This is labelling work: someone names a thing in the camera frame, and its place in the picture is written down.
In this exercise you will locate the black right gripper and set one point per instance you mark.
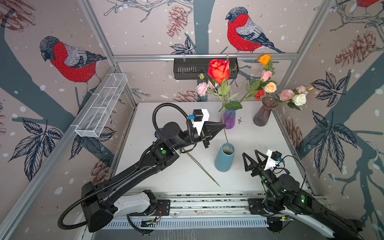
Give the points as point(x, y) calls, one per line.
point(260, 169)

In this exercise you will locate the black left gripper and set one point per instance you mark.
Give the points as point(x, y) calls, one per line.
point(205, 134)

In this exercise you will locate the blue purple glass vase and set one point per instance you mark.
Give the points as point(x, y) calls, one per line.
point(229, 118)

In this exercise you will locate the teal ceramic vase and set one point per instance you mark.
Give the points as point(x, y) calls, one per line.
point(225, 157)

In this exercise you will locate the small red rose stem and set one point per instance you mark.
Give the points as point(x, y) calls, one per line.
point(182, 151)

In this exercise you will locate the mauve glass vase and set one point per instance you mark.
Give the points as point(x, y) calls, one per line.
point(262, 116)

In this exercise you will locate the blue rose stem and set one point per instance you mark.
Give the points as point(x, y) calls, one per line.
point(157, 134)

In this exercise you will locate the pink carnation stem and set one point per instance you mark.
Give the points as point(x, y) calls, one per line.
point(286, 95)

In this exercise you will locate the white rose stem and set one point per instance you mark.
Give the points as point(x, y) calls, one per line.
point(297, 101)

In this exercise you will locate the single pink rose stem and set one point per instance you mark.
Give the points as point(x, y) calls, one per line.
point(254, 85)

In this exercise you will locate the orange rose stem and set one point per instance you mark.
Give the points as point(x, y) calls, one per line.
point(264, 59)

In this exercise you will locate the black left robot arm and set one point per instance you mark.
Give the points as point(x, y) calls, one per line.
point(100, 205)

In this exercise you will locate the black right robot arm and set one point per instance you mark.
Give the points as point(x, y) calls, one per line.
point(285, 197)

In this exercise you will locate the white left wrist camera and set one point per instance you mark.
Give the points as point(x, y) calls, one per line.
point(198, 118)

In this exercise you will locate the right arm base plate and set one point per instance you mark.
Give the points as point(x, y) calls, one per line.
point(258, 206)

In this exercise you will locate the aluminium rail base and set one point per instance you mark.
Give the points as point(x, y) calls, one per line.
point(197, 212)

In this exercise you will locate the black hanging wire basket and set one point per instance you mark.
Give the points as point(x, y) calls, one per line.
point(190, 68)

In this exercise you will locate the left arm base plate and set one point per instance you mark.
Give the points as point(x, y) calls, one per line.
point(162, 209)

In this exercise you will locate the white wire mesh basket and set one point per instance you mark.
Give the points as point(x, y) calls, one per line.
point(98, 114)

